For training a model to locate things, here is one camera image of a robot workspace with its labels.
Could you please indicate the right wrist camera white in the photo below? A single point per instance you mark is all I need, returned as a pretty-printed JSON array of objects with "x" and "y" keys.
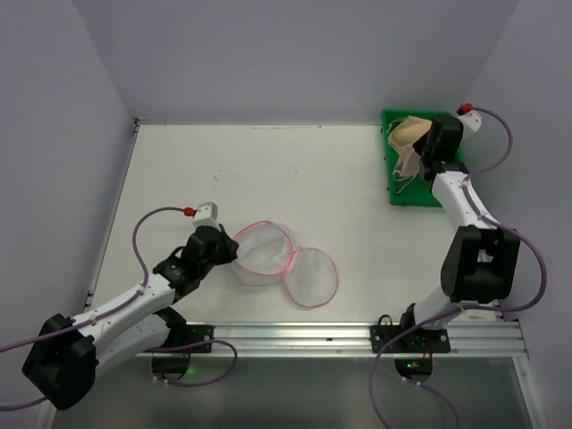
[{"x": 470, "y": 119}]

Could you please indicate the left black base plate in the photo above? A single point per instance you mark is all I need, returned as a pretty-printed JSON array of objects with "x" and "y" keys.
[{"x": 188, "y": 338}]

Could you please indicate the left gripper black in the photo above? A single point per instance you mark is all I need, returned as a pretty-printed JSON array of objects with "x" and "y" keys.
[{"x": 225, "y": 246}]

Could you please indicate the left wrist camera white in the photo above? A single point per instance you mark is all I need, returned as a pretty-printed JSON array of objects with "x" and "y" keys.
[{"x": 205, "y": 215}]

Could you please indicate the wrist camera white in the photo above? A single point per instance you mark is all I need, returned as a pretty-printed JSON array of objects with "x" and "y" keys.
[
  {"x": 470, "y": 119},
  {"x": 205, "y": 215}
]

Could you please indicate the beige bra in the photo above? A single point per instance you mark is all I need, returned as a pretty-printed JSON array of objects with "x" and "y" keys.
[{"x": 408, "y": 130}]

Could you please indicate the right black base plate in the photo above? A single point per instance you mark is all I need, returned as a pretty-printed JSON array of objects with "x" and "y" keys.
[{"x": 418, "y": 342}]

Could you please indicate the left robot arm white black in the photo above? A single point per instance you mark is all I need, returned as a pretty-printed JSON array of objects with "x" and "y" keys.
[{"x": 70, "y": 353}]

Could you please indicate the pink bra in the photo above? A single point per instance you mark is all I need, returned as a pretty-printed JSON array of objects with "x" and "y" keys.
[{"x": 406, "y": 168}]

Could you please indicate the white mesh laundry bag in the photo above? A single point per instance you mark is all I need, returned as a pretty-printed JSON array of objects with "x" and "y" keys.
[{"x": 268, "y": 254}]

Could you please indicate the aluminium rail front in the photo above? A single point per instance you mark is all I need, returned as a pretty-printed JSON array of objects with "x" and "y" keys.
[{"x": 303, "y": 340}]

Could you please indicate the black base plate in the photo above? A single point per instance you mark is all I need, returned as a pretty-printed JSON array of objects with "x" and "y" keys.
[
  {"x": 188, "y": 338},
  {"x": 418, "y": 342}
]

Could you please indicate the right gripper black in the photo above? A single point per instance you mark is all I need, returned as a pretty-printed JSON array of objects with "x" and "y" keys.
[{"x": 426, "y": 149}]

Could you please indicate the green plastic tray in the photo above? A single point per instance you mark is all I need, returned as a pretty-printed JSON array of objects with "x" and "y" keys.
[{"x": 418, "y": 192}]

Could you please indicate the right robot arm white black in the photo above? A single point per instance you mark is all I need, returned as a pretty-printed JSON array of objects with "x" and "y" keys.
[{"x": 481, "y": 261}]

